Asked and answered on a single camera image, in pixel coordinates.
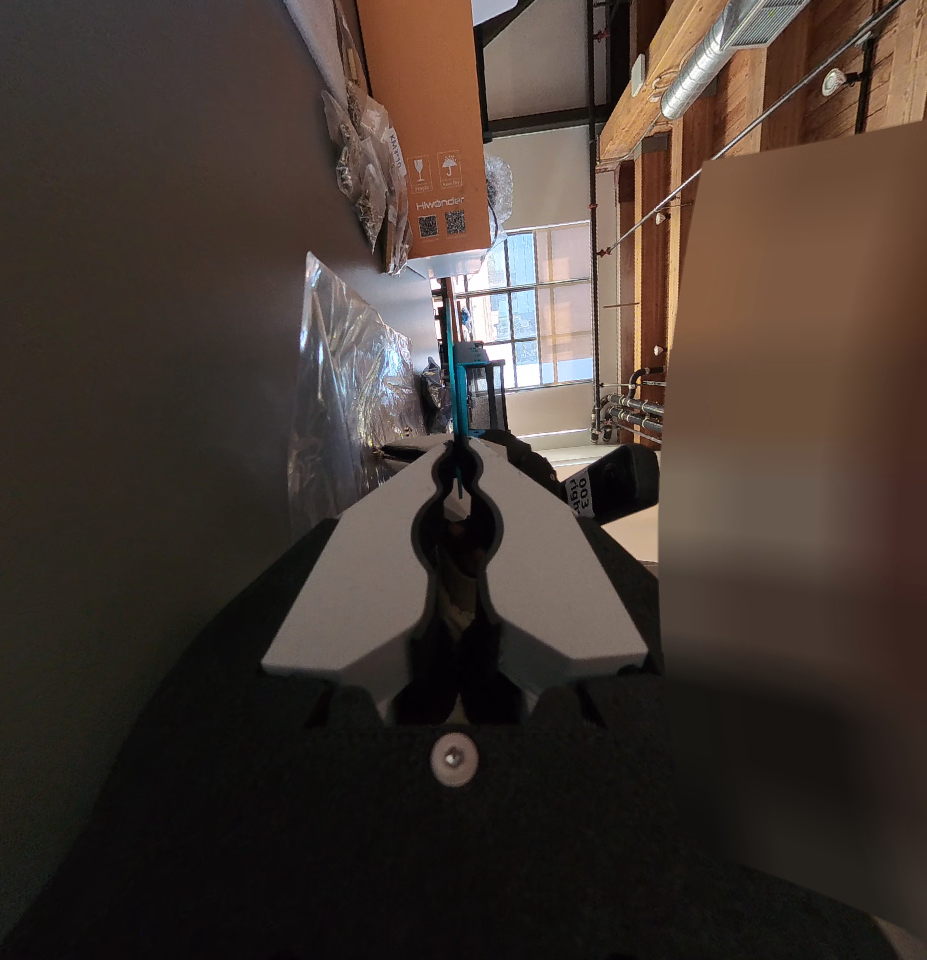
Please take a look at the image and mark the pile of small hardware bags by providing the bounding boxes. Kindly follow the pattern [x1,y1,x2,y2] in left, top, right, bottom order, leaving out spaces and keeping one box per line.
[321,75,412,275]

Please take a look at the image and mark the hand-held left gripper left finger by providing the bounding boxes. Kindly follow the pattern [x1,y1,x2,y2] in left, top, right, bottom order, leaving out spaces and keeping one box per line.
[261,442,444,710]

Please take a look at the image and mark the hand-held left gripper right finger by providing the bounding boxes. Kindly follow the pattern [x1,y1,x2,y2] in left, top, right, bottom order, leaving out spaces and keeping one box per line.
[463,438,650,710]

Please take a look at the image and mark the black insulated pipe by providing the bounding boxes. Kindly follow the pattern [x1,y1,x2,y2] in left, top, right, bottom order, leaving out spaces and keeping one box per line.
[594,408,666,445]
[602,382,667,423]

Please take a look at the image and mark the silver ventilation duct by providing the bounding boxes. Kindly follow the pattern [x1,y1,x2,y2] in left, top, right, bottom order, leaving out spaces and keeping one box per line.
[658,0,810,121]

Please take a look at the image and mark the crumpled dark plastic bag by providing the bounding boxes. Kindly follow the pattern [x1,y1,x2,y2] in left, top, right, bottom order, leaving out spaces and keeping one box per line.
[420,358,454,436]

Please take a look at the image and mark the orange cardboard box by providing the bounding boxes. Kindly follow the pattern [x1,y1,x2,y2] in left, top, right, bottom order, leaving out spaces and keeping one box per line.
[356,0,493,279]

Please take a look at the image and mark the bubble wrap bag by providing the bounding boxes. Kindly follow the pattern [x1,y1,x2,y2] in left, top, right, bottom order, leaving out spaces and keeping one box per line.
[482,153,514,241]

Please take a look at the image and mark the grid pane window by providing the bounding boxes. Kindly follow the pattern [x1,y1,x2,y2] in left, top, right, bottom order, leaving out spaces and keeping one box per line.
[463,221,596,391]

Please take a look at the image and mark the clear plastic bag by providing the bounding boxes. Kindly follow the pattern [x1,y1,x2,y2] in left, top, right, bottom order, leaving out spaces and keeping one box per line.
[287,251,436,541]

